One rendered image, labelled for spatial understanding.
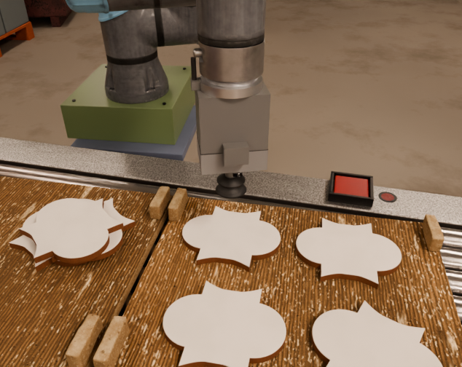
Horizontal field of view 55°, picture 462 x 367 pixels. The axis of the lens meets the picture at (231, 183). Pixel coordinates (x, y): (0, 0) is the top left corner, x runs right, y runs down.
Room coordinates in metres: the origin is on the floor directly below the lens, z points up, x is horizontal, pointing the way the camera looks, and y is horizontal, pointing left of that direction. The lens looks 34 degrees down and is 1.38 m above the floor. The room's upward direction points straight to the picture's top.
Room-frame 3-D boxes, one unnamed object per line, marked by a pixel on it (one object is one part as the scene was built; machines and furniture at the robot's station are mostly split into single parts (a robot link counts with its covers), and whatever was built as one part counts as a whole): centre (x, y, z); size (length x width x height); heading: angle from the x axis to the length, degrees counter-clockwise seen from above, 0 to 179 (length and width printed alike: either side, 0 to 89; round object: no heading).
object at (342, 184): (0.66, -0.22, 0.92); 0.06 x 0.06 x 0.01; 76
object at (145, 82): (1.02, 0.23, 1.01); 0.15 x 0.15 x 0.10
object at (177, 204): (0.58, 0.09, 0.95); 0.06 x 0.02 x 0.03; 170
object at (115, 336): (0.31, 0.13, 0.95); 0.06 x 0.02 x 0.03; 170
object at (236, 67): (0.51, 0.00, 1.21); 0.08 x 0.08 x 0.05
